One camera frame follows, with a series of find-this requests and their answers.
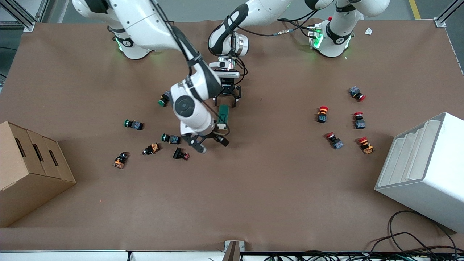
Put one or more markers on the red button orange base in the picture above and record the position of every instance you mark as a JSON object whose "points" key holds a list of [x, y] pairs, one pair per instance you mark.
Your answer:
{"points": [[322, 115], [366, 146]]}

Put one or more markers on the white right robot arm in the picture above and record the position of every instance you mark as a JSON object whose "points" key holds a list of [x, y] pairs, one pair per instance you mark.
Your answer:
{"points": [[188, 105]]}

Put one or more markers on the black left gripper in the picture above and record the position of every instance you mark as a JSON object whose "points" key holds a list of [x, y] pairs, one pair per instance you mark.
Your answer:
{"points": [[227, 88]]}

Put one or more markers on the green mushroom push button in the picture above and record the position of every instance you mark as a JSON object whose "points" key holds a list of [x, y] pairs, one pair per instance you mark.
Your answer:
{"points": [[171, 139], [135, 125], [162, 102]]}

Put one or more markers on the white stepped shelf box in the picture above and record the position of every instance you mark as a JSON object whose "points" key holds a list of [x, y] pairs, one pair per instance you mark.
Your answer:
{"points": [[431, 174]]}

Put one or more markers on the brown table mat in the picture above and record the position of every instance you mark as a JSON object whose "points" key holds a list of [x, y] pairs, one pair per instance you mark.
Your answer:
{"points": [[253, 181]]}

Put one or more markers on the white table edge rail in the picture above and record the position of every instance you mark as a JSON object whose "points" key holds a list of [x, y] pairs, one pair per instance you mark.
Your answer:
{"points": [[72, 256]]}

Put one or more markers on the red button blue base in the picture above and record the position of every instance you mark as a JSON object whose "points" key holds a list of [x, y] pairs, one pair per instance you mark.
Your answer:
{"points": [[335, 141], [357, 93], [359, 122]]}

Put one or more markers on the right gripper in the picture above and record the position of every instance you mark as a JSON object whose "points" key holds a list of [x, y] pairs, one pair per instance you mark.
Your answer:
{"points": [[220, 138]]}

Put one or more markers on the aluminium frame profile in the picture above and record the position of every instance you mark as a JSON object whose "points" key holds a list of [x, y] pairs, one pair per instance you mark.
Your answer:
{"points": [[21, 18], [440, 21]]}

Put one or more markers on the small white paper tag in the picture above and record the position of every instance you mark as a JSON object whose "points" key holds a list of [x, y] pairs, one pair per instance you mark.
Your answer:
{"points": [[368, 31]]}

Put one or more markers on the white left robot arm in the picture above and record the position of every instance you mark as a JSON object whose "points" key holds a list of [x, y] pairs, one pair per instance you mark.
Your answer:
{"points": [[337, 36]]}

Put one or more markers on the aluminium camera post bracket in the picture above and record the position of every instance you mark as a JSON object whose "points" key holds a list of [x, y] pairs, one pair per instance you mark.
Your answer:
{"points": [[233, 250]]}

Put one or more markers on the brown cardboard slotted box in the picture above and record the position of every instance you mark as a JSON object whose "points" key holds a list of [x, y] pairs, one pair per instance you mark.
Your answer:
{"points": [[29, 174]]}

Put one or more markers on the orange black selector switch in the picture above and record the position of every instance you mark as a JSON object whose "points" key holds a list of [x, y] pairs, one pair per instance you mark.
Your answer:
{"points": [[152, 148], [120, 160]]}

